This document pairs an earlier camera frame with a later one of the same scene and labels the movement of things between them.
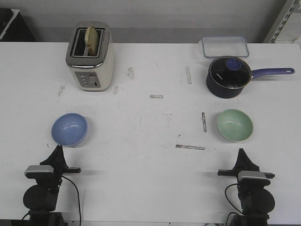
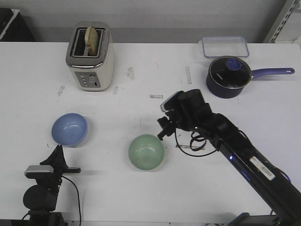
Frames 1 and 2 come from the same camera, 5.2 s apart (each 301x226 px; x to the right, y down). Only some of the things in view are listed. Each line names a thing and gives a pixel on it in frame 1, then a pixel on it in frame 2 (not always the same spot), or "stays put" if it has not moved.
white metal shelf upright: [283, 17] stays put
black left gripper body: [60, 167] stays put
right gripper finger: [248, 165] to [162, 133]
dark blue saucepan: [227, 76] stays put
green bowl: [234, 125] to [146, 152]
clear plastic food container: [218, 46] stays put
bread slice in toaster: [92, 41] stays put
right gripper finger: [239, 163] to [170, 131]
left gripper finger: [63, 164] stays put
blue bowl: [68, 129] stays put
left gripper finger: [54, 158] stays put
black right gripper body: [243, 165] to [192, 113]
